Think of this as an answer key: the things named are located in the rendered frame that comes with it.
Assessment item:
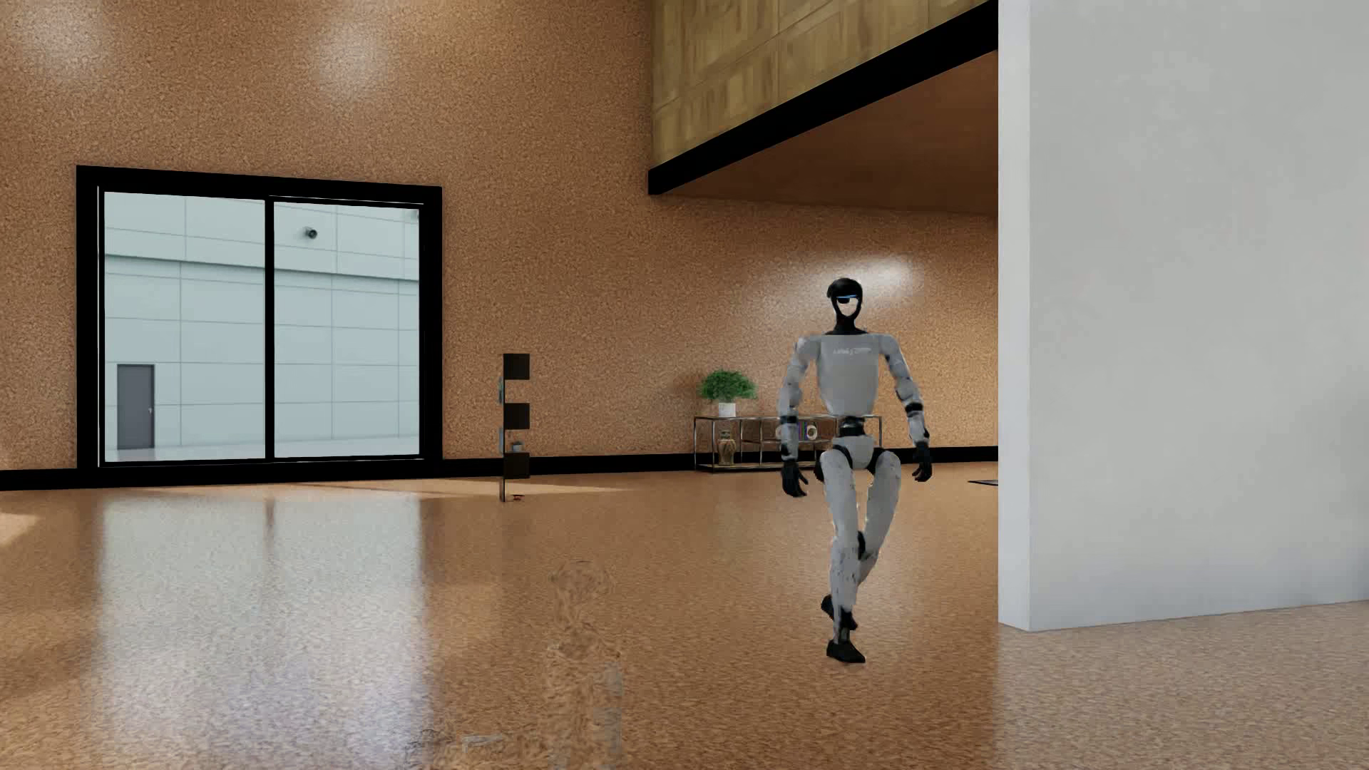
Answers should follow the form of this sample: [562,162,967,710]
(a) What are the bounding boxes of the robot head black visor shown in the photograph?
[826,278,864,335]

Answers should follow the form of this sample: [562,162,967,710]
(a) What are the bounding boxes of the black ceiling beam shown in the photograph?
[647,0,1000,197]

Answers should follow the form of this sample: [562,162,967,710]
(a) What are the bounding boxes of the metal frame console table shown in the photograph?
[692,414,885,473]

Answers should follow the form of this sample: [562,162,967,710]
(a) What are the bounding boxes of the black framed sliding window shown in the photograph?
[75,165,444,473]

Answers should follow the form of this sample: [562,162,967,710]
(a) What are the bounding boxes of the robot leg white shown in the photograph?
[819,447,863,645]
[852,449,904,600]

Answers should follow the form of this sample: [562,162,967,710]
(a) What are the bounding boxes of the green plant in white pot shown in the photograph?
[699,369,759,419]

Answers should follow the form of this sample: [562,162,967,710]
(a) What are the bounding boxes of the robot right leg white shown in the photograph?
[819,447,863,645]

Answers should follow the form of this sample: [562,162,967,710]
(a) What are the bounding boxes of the grey outdoor door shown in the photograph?
[116,364,156,451]

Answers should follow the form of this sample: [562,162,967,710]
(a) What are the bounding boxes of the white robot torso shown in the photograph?
[814,330,890,473]

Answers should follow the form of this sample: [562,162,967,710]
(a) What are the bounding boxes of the robot left leg white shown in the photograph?
[852,449,904,600]

